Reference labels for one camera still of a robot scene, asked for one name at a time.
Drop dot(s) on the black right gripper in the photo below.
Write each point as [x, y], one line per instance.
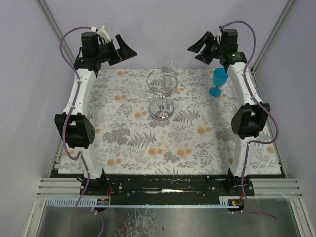
[208, 47]

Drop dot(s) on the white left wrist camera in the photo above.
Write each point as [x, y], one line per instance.
[102, 31]

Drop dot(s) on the blue plastic wine glass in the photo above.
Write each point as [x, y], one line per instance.
[220, 77]

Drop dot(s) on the aluminium frame post right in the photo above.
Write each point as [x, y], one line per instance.
[284, 15]

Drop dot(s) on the chrome wine glass rack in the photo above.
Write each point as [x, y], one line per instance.
[161, 83]

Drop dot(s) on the floral tablecloth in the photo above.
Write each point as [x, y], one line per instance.
[197, 139]

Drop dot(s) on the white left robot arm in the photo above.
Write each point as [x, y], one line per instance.
[75, 128]

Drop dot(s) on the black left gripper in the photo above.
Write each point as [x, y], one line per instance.
[114, 51]

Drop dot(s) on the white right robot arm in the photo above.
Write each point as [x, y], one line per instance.
[251, 117]

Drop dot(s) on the aluminium frame post left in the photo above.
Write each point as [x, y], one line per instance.
[64, 48]

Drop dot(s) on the aluminium frame post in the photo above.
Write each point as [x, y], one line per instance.
[284, 15]
[64, 48]

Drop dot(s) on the clear wine glass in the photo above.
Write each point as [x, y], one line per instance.
[172, 64]

